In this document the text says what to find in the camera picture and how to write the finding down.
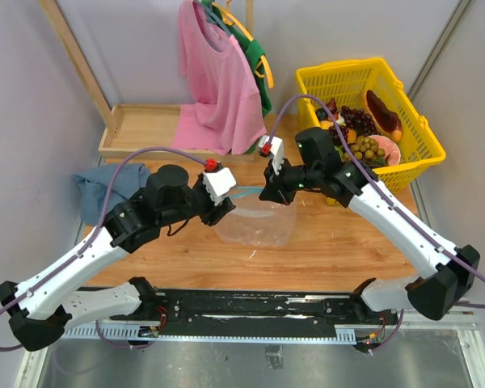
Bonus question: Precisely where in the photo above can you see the green longan bunch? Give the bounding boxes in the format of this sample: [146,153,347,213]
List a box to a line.
[349,136,388,168]

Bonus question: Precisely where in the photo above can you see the blue cloth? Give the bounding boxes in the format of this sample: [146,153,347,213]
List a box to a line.
[73,162,153,226]

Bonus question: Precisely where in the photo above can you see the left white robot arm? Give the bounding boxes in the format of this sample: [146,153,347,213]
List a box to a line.
[0,165,236,352]

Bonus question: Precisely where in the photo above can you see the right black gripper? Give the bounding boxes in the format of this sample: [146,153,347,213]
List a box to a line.
[259,154,321,206]

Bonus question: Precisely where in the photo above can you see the watermelon slice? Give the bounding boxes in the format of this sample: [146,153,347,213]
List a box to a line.
[369,135,401,167]

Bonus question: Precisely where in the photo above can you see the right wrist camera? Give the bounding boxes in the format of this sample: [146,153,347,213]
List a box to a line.
[257,135,285,175]

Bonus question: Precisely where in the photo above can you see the wooden rack frame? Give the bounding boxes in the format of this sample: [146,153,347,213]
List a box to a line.
[38,0,255,137]

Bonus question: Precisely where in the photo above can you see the clear zip top bag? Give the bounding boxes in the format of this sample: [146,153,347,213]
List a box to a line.
[215,186,297,247]

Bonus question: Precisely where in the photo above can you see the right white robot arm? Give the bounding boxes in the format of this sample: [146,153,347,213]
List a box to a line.
[258,128,479,323]

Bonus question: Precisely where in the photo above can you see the wooden tray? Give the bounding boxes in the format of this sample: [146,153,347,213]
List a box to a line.
[98,103,255,163]

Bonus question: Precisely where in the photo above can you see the pink t-shirt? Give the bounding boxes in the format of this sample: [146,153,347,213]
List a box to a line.
[172,1,266,155]

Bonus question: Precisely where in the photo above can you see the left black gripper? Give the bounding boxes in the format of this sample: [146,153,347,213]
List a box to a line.
[160,169,237,227]

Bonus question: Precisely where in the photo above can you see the yellow clothes hanger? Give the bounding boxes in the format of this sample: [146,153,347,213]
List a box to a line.
[212,1,275,89]

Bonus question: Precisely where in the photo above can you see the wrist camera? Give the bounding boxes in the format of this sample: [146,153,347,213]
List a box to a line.
[257,135,285,175]
[202,158,237,205]

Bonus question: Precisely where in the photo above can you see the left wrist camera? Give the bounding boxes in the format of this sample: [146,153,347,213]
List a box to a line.
[202,158,237,205]

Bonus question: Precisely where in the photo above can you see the yellow plastic basket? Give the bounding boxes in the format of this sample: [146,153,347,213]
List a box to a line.
[296,57,446,193]

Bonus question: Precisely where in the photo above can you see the dark red fig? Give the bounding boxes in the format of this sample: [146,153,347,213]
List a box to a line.
[323,98,338,116]

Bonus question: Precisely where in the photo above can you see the brown sweet potato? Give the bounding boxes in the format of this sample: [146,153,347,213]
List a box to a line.
[361,90,403,143]

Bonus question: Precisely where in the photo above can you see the dark purple grape bunch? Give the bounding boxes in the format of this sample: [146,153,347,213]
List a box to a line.
[340,105,377,137]

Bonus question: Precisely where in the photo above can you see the green t-shirt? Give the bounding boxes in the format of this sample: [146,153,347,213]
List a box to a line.
[194,1,272,154]

